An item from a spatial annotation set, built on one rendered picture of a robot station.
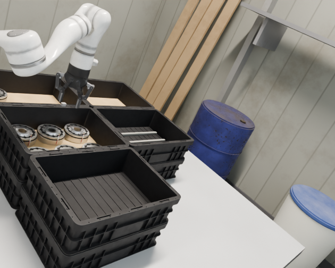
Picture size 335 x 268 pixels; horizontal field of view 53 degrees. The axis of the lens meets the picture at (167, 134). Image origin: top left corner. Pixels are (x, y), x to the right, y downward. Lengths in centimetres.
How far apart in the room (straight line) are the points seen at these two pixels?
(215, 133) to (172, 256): 160
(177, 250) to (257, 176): 205
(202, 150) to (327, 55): 125
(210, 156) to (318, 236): 97
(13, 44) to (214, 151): 210
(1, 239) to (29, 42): 56
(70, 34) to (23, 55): 18
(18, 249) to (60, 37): 62
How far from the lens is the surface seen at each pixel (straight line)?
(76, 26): 106
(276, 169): 315
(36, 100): 162
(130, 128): 165
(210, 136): 273
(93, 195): 113
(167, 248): 127
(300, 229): 252
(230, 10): 321
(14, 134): 113
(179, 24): 339
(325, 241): 255
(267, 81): 316
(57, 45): 102
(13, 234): 113
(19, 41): 91
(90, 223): 88
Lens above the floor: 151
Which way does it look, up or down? 23 degrees down
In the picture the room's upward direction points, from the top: 25 degrees clockwise
